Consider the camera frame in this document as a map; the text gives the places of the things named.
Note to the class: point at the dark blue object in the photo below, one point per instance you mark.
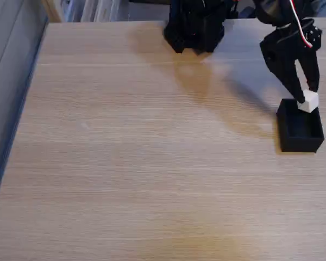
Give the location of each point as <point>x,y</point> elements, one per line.
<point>245,12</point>

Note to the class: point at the white block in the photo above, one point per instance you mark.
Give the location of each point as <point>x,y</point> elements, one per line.
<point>310,102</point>

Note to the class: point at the light wooden frame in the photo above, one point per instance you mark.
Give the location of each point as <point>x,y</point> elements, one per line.
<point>52,10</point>

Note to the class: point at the black open box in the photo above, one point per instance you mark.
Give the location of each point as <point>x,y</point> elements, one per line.
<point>300,130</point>

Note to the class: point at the stack of pale boards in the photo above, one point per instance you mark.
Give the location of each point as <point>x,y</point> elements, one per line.
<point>97,10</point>

